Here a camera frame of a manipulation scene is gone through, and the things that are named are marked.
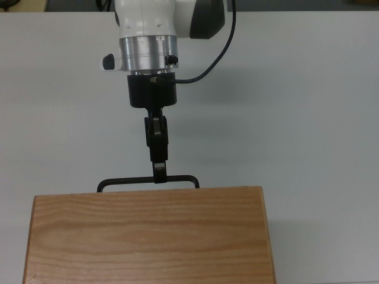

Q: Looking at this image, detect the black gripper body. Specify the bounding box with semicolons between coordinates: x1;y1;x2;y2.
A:
127;73;178;118

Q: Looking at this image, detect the black metal drawer handle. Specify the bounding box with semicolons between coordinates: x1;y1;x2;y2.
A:
97;175;201;193

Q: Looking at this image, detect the wooden two-drawer cabinet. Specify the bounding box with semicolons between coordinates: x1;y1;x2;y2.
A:
22;185;278;284

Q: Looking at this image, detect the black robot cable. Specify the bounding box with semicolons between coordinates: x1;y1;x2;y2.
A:
174;0;238;85

